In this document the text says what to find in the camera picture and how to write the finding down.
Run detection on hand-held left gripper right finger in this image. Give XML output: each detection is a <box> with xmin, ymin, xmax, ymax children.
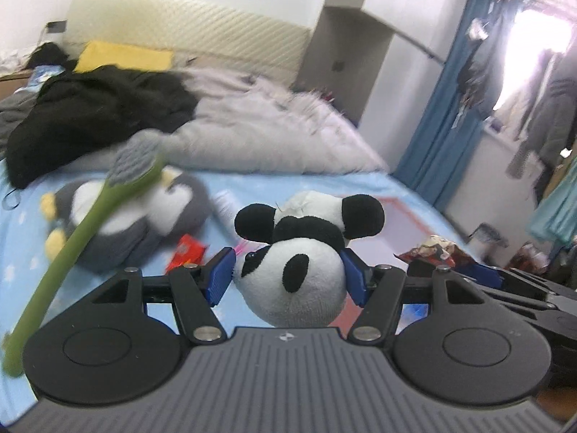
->
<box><xmin>339</xmin><ymin>248</ymin><xmax>512</xmax><ymax>344</ymax></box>

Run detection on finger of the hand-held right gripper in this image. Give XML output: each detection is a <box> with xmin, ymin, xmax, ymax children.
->
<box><xmin>455</xmin><ymin>262</ymin><xmax>557</xmax><ymax>301</ymax></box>

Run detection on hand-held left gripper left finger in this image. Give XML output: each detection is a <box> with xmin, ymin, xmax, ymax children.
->
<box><xmin>63</xmin><ymin>247</ymin><xmax>238</xmax><ymax>344</ymax></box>

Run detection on dark red candy packet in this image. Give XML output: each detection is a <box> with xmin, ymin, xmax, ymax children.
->
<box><xmin>394</xmin><ymin>235</ymin><xmax>470</xmax><ymax>268</ymax></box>

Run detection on panda plush toy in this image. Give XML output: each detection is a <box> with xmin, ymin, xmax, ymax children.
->
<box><xmin>232</xmin><ymin>191</ymin><xmax>387</xmax><ymax>329</ymax></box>

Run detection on small waste basket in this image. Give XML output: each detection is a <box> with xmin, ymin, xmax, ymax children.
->
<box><xmin>469</xmin><ymin>222</ymin><xmax>506</xmax><ymax>254</ymax></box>

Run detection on red snack packet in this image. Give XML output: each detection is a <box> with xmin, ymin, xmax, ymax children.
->
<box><xmin>166</xmin><ymin>233</ymin><xmax>209</xmax><ymax>272</ymax></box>

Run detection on white bottle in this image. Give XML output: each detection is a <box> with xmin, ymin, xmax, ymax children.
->
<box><xmin>212</xmin><ymin>189</ymin><xmax>242</xmax><ymax>236</ymax></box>

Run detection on grey penguin plush toy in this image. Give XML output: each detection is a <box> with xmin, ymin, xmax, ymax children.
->
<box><xmin>40</xmin><ymin>165</ymin><xmax>214</xmax><ymax>274</ymax></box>

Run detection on hanging teal cloth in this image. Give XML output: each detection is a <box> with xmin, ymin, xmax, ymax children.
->
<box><xmin>527</xmin><ymin>156</ymin><xmax>577</xmax><ymax>249</ymax></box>

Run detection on blue curtain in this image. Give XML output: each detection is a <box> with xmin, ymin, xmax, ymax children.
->
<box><xmin>392</xmin><ymin>0</ymin><xmax>519</xmax><ymax>211</ymax></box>

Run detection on green plush toothbrush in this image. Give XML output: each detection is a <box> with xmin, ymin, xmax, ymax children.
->
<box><xmin>2</xmin><ymin>128</ymin><xmax>169</xmax><ymax>378</ymax></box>

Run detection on light grey duvet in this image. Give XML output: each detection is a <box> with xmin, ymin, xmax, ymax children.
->
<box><xmin>164</xmin><ymin>67</ymin><xmax>391</xmax><ymax>177</ymax></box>

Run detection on hanging grey coat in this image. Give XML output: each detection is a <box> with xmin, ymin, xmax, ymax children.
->
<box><xmin>505</xmin><ymin>49</ymin><xmax>577</xmax><ymax>181</ymax></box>

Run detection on bed with blue sheet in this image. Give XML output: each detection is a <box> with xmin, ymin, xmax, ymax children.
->
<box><xmin>0</xmin><ymin>162</ymin><xmax>479</xmax><ymax>409</ymax></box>

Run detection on black garment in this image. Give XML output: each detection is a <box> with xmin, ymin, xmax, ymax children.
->
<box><xmin>6</xmin><ymin>65</ymin><xmax>199</xmax><ymax>189</ymax></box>

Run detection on hanging grey-blue clothes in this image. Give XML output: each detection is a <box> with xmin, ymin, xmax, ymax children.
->
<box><xmin>460</xmin><ymin>0</ymin><xmax>519</xmax><ymax>114</ymax></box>

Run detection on yellow pillow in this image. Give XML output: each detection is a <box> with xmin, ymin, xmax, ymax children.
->
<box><xmin>73</xmin><ymin>40</ymin><xmax>176</xmax><ymax>75</ymax></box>

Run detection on grey wardrobe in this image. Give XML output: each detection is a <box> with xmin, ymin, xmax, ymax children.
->
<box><xmin>293</xmin><ymin>0</ymin><xmax>472</xmax><ymax>130</ymax></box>

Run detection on cream quilted headboard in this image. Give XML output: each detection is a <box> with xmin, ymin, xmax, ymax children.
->
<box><xmin>63</xmin><ymin>0</ymin><xmax>314</xmax><ymax>89</ymax></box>

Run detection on dark grey blanket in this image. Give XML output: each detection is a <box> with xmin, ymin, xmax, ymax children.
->
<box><xmin>0</xmin><ymin>90</ymin><xmax>44</xmax><ymax>161</ymax></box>

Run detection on blue patterned item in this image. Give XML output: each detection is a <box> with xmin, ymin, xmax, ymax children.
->
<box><xmin>27</xmin><ymin>65</ymin><xmax>66</xmax><ymax>89</ymax></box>

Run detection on white crumpled cloth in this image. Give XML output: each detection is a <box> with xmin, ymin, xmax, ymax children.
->
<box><xmin>0</xmin><ymin>47</ymin><xmax>35</xmax><ymax>75</ymax></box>

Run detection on black hair tie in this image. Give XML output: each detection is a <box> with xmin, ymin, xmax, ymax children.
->
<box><xmin>1</xmin><ymin>187</ymin><xmax>23</xmax><ymax>211</ymax></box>

